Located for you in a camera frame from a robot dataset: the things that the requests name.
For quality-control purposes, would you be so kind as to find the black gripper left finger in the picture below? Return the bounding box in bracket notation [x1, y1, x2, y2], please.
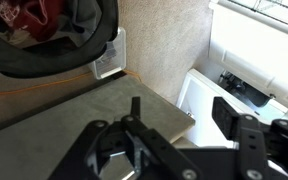
[48, 96, 215, 180]

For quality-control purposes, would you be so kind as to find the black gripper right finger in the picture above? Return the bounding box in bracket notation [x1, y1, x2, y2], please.
[212, 96, 288, 180]

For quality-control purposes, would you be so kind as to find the red piece of clothing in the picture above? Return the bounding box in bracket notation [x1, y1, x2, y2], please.
[0, 0, 67, 43]

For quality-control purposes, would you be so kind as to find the black mesh hamper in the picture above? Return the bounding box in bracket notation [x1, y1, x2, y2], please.
[0, 0, 120, 80]

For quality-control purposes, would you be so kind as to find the clear plastic bin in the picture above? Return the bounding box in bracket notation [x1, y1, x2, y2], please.
[88, 26, 128, 80]

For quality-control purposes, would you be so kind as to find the grey couch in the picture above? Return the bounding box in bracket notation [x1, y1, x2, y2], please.
[0, 74, 197, 180]

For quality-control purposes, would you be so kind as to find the grey garment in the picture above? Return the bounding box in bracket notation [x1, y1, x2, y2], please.
[63, 0, 102, 38]

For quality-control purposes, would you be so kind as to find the orange cable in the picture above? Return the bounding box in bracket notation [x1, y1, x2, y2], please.
[0, 69, 142, 98]

